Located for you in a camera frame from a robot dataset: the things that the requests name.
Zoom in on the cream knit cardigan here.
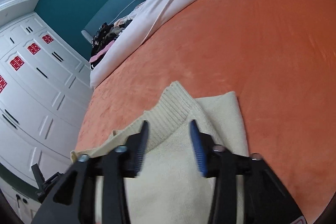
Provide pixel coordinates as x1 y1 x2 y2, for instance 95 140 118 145
87 81 249 223

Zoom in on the orange velvet bedspread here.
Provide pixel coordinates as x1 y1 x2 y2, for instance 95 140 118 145
76 0 335 223

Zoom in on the dark clothes pile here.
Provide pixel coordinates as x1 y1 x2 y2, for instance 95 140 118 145
89 19 133 70

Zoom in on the white wardrobe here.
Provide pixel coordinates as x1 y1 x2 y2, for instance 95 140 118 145
1 13 92 188

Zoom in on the pale pink duvet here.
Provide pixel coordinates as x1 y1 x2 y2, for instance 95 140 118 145
90 0 196 89

